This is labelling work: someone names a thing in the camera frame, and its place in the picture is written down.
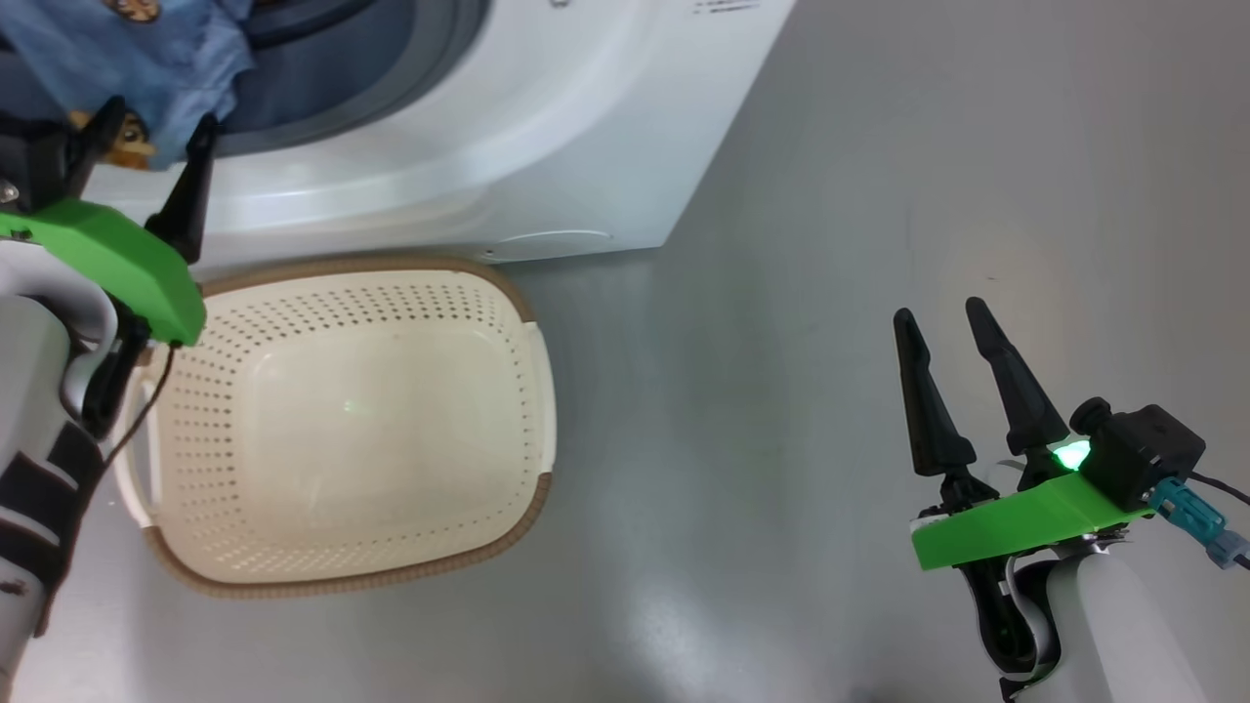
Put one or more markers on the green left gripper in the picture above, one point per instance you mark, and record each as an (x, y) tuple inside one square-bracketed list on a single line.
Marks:
[(117, 264)]

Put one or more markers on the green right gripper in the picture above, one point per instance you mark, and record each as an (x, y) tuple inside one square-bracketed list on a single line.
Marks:
[(1016, 517)]

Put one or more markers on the blue bear-print garment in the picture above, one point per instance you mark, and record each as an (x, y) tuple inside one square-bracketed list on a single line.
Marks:
[(146, 68)]

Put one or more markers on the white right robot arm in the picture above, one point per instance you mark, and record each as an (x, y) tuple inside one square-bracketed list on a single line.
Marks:
[(1123, 635)]

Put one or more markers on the grey rubber door gasket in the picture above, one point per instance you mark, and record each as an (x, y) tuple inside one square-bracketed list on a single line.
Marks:
[(391, 68)]

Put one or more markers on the white front-load washing machine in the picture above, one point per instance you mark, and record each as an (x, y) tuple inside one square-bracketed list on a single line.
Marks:
[(586, 117)]

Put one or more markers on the cream perforated laundry basket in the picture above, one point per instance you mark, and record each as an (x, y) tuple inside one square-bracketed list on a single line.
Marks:
[(342, 430)]

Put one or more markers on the round white filter cover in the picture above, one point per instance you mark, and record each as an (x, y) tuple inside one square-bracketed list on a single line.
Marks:
[(552, 244)]

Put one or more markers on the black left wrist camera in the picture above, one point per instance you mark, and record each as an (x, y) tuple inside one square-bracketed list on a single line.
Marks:
[(34, 161)]

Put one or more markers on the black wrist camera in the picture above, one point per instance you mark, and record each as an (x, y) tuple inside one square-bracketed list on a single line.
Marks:
[(1143, 454), (34, 161)]

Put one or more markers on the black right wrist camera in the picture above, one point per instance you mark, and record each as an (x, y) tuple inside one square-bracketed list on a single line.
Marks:
[(1143, 454)]

